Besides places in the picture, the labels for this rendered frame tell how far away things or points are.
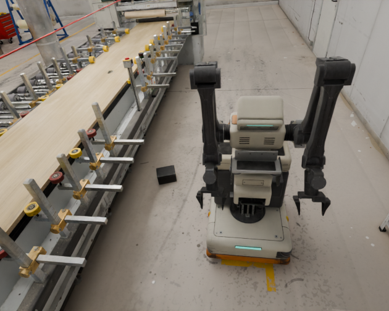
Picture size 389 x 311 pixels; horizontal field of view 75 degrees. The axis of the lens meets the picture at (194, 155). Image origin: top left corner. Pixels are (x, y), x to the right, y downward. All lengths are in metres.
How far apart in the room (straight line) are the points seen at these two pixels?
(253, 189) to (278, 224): 0.58
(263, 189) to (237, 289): 0.85
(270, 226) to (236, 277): 0.47
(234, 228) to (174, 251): 0.57
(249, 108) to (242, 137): 0.18
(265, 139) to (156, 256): 1.40
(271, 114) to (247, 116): 0.11
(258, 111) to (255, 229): 1.07
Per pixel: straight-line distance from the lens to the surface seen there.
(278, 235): 2.03
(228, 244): 1.97
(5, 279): 1.76
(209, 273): 2.16
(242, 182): 1.55
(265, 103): 1.23
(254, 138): 1.33
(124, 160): 1.84
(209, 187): 1.16
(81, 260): 1.41
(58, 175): 1.83
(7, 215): 1.76
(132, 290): 2.21
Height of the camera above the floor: 1.94
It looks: 39 degrees down
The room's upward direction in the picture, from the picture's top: 6 degrees counter-clockwise
